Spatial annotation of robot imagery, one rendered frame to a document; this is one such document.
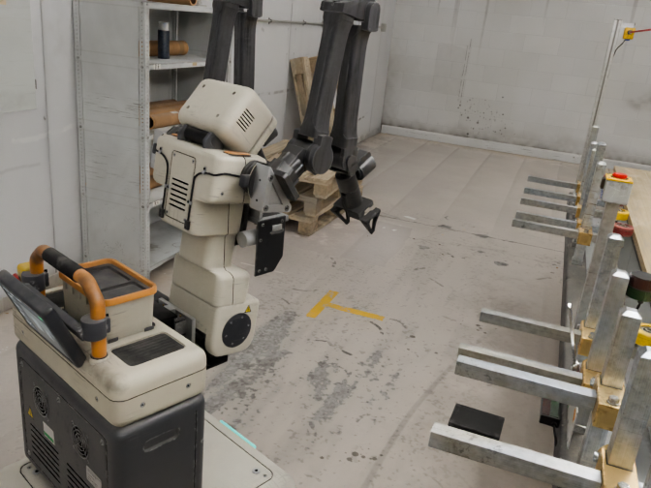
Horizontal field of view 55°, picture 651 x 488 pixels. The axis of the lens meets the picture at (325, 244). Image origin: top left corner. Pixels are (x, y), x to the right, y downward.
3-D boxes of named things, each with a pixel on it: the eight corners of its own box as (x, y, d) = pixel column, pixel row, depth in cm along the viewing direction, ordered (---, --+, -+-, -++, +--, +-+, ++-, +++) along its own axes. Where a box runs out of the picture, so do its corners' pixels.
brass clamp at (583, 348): (574, 353, 163) (579, 336, 161) (574, 332, 175) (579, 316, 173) (600, 360, 161) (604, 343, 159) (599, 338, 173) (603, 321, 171)
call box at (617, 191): (600, 203, 179) (606, 177, 177) (599, 198, 186) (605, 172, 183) (626, 208, 177) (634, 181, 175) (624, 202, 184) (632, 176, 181)
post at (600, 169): (570, 273, 263) (597, 162, 247) (570, 271, 266) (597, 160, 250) (578, 275, 262) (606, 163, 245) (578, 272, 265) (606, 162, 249)
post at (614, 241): (566, 396, 174) (608, 234, 158) (566, 390, 178) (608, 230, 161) (579, 400, 173) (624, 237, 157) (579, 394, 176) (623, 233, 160)
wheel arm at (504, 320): (478, 323, 173) (480, 310, 172) (480, 319, 176) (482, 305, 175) (649, 365, 160) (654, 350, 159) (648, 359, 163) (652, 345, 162)
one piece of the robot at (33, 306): (99, 394, 140) (51, 324, 126) (30, 333, 162) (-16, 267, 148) (139, 361, 145) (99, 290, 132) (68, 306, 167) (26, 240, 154)
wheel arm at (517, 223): (511, 228, 262) (512, 218, 261) (511, 226, 265) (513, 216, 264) (622, 250, 249) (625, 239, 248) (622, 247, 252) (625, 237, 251)
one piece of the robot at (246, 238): (245, 281, 169) (250, 204, 161) (185, 250, 186) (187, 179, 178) (289, 268, 180) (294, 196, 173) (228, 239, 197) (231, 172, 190)
